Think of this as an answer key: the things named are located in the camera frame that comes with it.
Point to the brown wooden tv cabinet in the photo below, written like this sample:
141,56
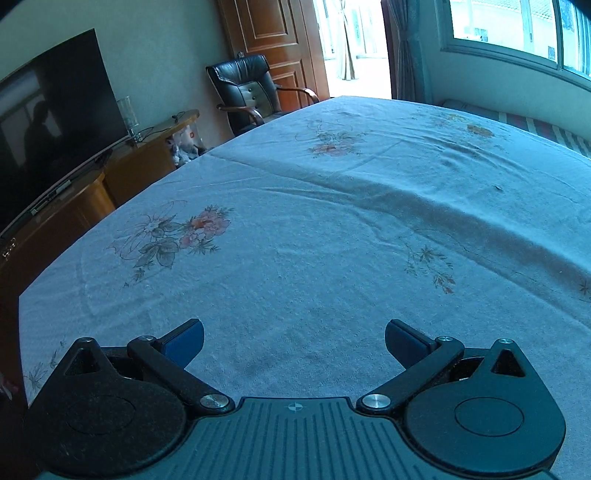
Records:
81,205

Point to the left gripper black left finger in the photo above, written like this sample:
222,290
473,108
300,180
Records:
165,360

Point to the brown wooden door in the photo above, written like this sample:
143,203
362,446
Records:
286,32

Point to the black leather armchair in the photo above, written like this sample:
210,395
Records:
249,96

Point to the striped bed sheet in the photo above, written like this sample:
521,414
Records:
540,128

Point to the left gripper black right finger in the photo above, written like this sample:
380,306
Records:
424,359

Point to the black flat television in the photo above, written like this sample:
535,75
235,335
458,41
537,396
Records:
58,112

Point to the white floral bed sheet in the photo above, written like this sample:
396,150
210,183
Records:
297,242

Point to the blue curtain left of window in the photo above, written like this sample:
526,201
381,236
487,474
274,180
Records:
409,74

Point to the clear glass cup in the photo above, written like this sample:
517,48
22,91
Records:
128,115

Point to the large window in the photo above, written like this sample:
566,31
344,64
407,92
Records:
547,36

